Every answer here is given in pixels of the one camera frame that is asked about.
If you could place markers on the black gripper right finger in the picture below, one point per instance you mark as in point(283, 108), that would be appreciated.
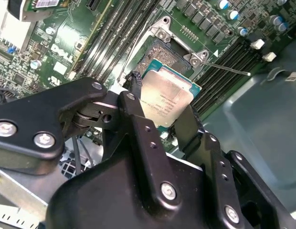
point(224, 190)

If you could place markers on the silver CPU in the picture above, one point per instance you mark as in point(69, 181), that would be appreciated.
point(167, 95)

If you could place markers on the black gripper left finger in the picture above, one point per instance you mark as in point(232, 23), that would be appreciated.
point(31, 119)

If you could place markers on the metal locking lever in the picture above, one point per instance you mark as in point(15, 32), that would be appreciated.
point(224, 68)
point(138, 39)

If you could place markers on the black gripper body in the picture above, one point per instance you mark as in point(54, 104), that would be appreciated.
point(102, 202)

